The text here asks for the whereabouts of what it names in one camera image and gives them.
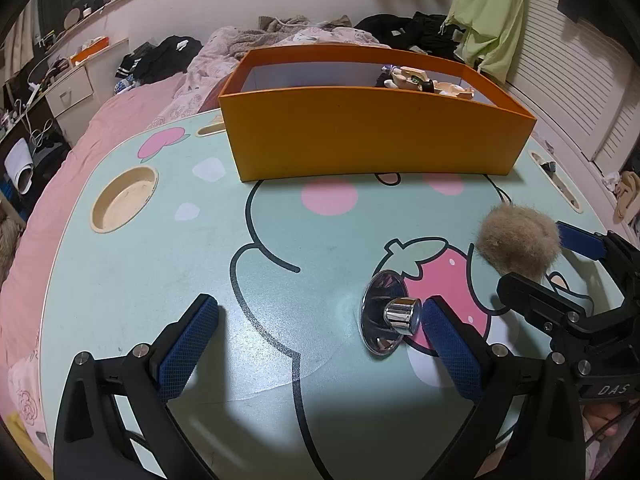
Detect small orange box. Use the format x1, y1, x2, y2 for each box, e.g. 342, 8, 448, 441
70, 36, 111, 65

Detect mint cartoon print desktop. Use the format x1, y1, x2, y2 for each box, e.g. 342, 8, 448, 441
37, 110, 616, 480

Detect person's right hand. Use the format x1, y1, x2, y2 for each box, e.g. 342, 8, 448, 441
582, 402, 631, 443

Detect pink bed sheet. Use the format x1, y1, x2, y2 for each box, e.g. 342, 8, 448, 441
0, 72, 226, 461

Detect black clothes pile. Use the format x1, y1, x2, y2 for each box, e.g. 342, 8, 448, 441
352, 12, 468, 53
117, 35, 203, 83

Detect beige knit towel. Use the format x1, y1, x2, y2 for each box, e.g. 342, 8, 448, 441
257, 14, 356, 33

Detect white drawer cabinet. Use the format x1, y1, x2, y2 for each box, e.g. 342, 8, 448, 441
45, 37, 131, 118

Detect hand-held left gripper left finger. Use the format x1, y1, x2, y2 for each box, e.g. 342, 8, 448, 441
52, 294, 221, 480

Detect brown fur scrunchie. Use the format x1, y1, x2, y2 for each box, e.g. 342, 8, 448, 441
475, 204, 561, 281

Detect white rolled mat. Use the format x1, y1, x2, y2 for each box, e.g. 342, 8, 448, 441
2, 137, 36, 196

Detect light green hanging cloth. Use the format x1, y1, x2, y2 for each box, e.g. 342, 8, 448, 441
442, 0, 526, 83

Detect orange cardboard box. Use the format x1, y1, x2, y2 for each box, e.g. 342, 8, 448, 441
218, 44, 537, 182

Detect pink floral blanket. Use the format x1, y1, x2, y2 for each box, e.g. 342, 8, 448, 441
160, 25, 396, 126

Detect cream shell hair clip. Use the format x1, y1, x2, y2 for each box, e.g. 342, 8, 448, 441
437, 84, 477, 100

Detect beige slippers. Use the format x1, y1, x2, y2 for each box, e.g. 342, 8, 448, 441
612, 170, 640, 226

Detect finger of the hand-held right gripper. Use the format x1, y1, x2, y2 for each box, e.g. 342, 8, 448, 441
496, 271, 601, 356
555, 220, 640, 311

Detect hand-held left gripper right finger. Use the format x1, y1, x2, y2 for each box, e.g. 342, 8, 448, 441
422, 295, 588, 480

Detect pink rose-print cloth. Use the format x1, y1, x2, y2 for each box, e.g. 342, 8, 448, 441
7, 355, 53, 461

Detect white louvered door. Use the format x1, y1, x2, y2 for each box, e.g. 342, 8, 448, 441
500, 0, 640, 171

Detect shiny metal funnel cup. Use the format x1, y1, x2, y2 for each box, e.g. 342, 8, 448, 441
359, 270, 425, 356

